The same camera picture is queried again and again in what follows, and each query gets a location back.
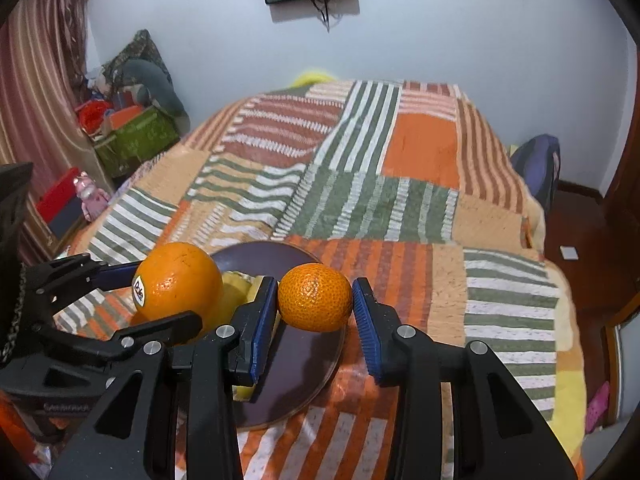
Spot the large orange with sticker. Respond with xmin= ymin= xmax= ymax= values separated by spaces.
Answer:
xmin=131 ymin=242 xmax=222 ymax=333

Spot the corn cob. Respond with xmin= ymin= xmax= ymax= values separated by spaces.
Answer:
xmin=203 ymin=271 xmax=280 ymax=402

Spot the small mandarin orange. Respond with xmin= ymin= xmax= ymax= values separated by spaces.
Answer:
xmin=278 ymin=263 xmax=352 ymax=333

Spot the red box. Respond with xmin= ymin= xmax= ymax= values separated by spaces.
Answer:
xmin=36 ymin=167 xmax=82 ymax=240

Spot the pink toy figure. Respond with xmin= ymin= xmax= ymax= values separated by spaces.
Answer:
xmin=74 ymin=171 xmax=110 ymax=222

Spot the purple round plate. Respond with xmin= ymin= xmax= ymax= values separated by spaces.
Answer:
xmin=212 ymin=242 xmax=346 ymax=430

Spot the green storage box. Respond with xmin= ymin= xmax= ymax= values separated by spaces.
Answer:
xmin=94 ymin=107 xmax=180 ymax=179

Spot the striped red curtain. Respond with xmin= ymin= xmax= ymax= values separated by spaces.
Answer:
xmin=1 ymin=0 xmax=112 ymax=263

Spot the grey plush dolphin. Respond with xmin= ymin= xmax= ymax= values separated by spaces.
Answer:
xmin=119 ymin=58 xmax=186 ymax=118

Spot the patchwork striped bedspread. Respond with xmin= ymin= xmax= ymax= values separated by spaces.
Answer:
xmin=70 ymin=80 xmax=586 ymax=465

